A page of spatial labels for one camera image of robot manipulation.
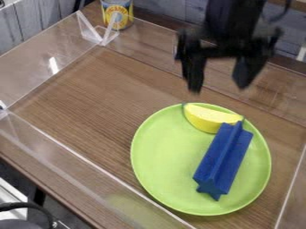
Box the blue star-shaped block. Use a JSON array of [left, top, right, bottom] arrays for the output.
[[192, 122, 253, 200]]

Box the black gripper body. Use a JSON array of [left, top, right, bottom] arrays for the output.
[[175, 25, 283, 64]]

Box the green plate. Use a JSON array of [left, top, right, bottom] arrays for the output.
[[130, 104, 272, 216]]

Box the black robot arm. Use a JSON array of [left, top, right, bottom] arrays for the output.
[[175, 0, 284, 93]]

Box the black cable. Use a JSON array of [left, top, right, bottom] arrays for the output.
[[0, 201, 54, 229]]

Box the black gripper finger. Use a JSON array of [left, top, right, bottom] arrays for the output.
[[180, 55, 207, 94], [232, 55, 268, 89]]

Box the yellow banana-shaped sponge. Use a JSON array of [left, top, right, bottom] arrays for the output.
[[183, 104, 243, 134]]

